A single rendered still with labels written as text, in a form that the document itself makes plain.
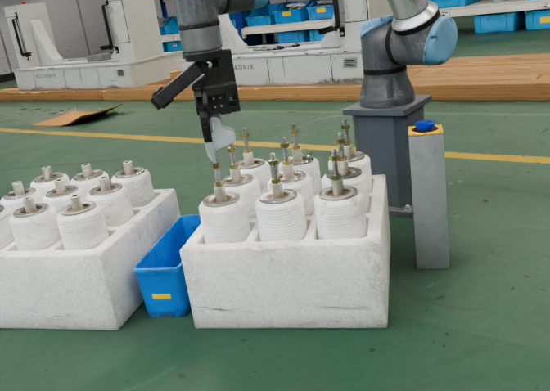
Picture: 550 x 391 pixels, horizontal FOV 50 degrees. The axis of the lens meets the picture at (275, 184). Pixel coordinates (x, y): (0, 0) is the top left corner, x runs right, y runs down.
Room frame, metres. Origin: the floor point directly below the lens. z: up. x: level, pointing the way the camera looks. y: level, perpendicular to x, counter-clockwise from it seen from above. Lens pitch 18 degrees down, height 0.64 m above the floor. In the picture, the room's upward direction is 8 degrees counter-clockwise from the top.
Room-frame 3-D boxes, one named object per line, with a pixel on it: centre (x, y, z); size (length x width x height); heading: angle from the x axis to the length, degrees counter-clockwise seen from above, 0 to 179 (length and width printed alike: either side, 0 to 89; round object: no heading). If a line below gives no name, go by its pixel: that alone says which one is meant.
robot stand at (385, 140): (1.59, -0.34, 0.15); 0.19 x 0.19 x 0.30; 51
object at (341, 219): (1.05, -0.12, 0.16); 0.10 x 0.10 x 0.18
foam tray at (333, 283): (1.19, -0.03, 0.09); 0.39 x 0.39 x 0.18; 76
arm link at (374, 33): (1.59, -0.34, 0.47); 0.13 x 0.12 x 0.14; 36
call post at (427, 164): (1.20, -0.33, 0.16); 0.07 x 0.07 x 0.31; 76
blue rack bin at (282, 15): (6.91, -0.54, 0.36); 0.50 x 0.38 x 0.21; 142
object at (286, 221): (1.08, 0.00, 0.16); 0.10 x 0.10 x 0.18
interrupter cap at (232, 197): (1.11, 0.11, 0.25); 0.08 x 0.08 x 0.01
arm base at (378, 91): (1.59, -0.34, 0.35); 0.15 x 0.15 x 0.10
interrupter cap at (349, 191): (1.05, -0.12, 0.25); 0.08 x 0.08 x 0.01
